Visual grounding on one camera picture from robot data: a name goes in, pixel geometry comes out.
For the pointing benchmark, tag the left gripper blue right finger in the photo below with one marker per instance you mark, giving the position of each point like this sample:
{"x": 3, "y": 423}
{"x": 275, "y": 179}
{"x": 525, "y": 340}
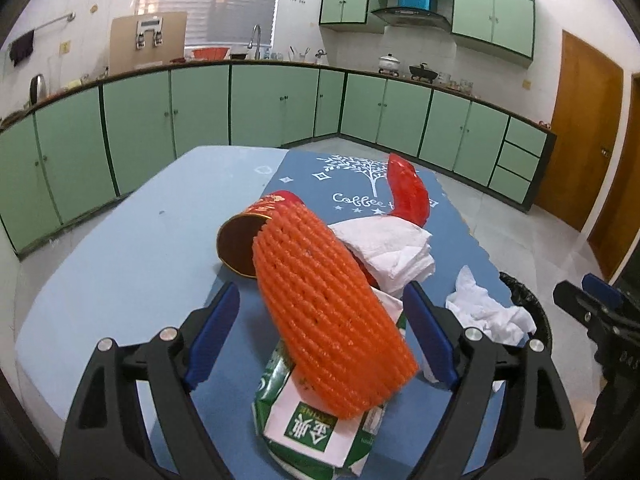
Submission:
{"x": 432, "y": 327}

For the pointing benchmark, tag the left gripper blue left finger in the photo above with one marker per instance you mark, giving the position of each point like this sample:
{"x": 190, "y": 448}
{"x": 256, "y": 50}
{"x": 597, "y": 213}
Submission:
{"x": 205, "y": 332}

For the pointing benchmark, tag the white napkin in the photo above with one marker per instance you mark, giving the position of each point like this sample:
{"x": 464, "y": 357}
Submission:
{"x": 473, "y": 307}

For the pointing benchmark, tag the white tissue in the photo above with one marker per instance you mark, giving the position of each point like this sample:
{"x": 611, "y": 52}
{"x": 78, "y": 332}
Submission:
{"x": 393, "y": 250}

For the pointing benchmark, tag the red paper cup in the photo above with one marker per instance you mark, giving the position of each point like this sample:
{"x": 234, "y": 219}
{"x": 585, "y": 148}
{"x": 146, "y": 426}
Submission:
{"x": 234, "y": 242}

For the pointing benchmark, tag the orange foam net sleeve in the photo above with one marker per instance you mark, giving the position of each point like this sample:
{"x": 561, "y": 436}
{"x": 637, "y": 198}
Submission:
{"x": 336, "y": 330}

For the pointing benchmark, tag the red plastic wrapper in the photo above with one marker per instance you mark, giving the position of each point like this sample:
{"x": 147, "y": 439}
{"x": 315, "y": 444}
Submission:
{"x": 409, "y": 194}

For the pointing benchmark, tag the green white snack bag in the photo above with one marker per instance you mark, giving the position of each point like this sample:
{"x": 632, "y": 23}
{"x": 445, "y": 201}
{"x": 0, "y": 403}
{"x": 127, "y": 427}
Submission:
{"x": 302, "y": 436}

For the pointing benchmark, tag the black lined trash bin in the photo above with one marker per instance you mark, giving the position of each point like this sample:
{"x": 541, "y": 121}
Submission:
{"x": 523, "y": 297}

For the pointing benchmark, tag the chrome kitchen faucet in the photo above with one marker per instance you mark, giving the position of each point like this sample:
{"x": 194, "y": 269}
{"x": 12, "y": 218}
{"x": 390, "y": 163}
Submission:
{"x": 255, "y": 42}

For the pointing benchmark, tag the brown wooden door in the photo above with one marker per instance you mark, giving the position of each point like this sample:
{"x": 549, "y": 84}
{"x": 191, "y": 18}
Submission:
{"x": 585, "y": 121}
{"x": 617, "y": 227}

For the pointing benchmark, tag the blue coffee tree mat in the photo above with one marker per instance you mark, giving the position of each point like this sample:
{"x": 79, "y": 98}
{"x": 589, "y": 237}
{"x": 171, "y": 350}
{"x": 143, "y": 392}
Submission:
{"x": 334, "y": 293}

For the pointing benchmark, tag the green lower cabinets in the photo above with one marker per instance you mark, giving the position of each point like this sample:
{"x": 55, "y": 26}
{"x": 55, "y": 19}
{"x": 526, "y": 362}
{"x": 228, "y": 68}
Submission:
{"x": 71, "y": 155}

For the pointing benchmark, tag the black wok pan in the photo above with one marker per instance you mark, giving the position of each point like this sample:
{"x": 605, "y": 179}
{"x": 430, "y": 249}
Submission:
{"x": 423, "y": 73}

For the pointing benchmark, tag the orange plastic basin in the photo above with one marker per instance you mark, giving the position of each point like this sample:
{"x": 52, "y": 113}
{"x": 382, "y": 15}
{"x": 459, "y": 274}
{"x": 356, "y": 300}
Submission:
{"x": 210, "y": 53}

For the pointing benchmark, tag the white cooking pot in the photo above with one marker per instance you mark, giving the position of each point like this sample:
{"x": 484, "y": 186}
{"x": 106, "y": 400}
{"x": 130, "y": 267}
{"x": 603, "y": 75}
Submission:
{"x": 389, "y": 65}

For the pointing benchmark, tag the cardboard box on counter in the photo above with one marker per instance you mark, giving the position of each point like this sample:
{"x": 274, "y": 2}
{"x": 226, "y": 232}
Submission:
{"x": 146, "y": 40}

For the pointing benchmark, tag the black range hood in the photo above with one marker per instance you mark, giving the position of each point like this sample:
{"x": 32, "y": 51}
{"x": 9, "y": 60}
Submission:
{"x": 399, "y": 16}

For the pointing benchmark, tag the dark hanging towel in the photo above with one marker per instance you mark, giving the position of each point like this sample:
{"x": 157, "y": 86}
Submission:
{"x": 21, "y": 48}

